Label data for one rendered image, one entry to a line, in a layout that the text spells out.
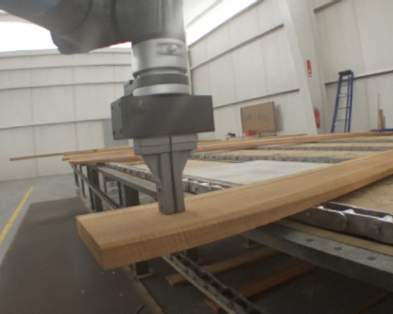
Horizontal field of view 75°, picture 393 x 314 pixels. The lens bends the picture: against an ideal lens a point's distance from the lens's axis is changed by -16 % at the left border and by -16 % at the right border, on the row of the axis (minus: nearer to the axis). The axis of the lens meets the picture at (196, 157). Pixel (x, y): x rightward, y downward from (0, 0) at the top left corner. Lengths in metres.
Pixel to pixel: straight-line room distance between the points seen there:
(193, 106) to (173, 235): 0.17
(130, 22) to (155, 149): 0.17
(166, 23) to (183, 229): 0.25
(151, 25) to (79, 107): 12.54
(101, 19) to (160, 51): 0.10
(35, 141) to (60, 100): 1.99
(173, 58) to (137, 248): 0.23
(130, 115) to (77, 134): 12.49
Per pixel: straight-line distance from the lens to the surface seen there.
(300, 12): 8.32
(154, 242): 0.32
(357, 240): 0.43
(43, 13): 0.34
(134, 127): 0.35
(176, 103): 0.38
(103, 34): 0.42
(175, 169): 0.39
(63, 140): 12.76
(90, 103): 12.97
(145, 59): 0.38
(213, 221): 0.36
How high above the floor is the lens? 0.97
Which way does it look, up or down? 4 degrees down
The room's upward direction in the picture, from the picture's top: 5 degrees counter-clockwise
